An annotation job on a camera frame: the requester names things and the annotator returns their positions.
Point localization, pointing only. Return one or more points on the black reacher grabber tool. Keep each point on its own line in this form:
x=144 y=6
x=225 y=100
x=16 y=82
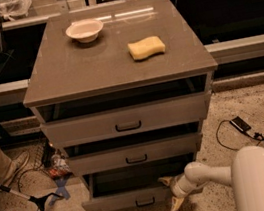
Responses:
x=38 y=201

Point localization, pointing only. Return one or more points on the grey drawer cabinet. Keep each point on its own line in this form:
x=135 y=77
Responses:
x=73 y=79

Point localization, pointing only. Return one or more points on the white bowl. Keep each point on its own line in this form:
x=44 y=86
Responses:
x=85 y=31

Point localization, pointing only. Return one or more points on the grey bottom drawer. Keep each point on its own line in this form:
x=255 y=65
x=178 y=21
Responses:
x=132 y=186

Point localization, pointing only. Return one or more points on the blue tape cross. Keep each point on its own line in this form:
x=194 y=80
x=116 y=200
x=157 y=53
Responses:
x=61 y=190

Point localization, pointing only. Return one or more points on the grey shoe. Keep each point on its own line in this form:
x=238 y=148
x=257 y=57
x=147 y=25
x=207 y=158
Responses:
x=19 y=162

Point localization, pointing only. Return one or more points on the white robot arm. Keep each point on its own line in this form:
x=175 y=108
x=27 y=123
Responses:
x=245 y=176

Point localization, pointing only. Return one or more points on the grey drawer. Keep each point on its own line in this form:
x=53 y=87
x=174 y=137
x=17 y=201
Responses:
x=133 y=154
x=132 y=186
x=130 y=120

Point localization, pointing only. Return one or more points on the grey middle drawer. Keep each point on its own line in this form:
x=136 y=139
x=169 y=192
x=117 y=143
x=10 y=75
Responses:
x=133 y=154

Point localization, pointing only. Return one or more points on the white plastic bag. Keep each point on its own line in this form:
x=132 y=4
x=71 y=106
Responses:
x=14 y=9

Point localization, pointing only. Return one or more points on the grey top drawer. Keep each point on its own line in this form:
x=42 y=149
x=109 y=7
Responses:
x=130 y=120

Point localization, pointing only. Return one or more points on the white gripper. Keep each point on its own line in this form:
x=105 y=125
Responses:
x=176 y=187

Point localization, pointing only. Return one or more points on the black power adapter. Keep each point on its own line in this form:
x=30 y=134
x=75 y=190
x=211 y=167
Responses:
x=240 y=124

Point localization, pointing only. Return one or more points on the wire basket with items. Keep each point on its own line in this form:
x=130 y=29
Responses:
x=50 y=161

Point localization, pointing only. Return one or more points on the yellow sponge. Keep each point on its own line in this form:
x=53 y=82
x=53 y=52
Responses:
x=146 y=47

